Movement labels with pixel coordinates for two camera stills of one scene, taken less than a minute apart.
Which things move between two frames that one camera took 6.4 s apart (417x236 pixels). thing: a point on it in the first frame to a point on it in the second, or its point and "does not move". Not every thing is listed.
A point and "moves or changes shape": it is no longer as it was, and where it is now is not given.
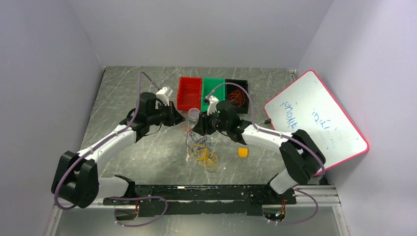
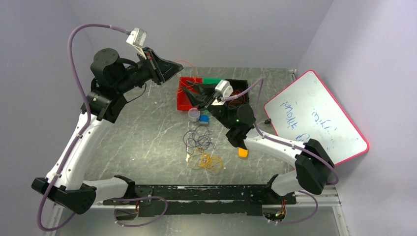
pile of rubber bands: x=209 y=159 moves or changes shape
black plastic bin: x=237 y=96 does not move
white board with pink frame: x=306 y=104 does not move
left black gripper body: x=164 y=114 to x=156 y=72
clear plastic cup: x=193 y=114 does not move
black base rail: x=184 y=199 does not move
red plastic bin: x=190 y=93 does not move
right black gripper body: x=212 y=122 to x=202 y=103
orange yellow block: x=243 y=152 does not move
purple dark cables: x=196 y=143 moves or changes shape
